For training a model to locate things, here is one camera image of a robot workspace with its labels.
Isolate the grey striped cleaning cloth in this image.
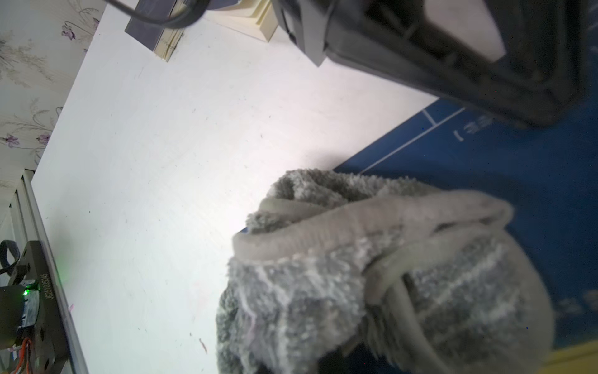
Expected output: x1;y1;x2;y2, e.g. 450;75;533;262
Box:
216;169;555;373

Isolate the aluminium rail frame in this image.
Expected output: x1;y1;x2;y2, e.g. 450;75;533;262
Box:
9;170;89;373

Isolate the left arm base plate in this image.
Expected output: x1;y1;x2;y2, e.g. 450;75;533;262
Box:
1;240;69;374

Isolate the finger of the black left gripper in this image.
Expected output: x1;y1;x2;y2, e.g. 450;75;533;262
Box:
273;1;589;127

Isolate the blue book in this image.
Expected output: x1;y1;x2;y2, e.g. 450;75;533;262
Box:
202;0;278;43
333;69;598;374
125;0;188;62

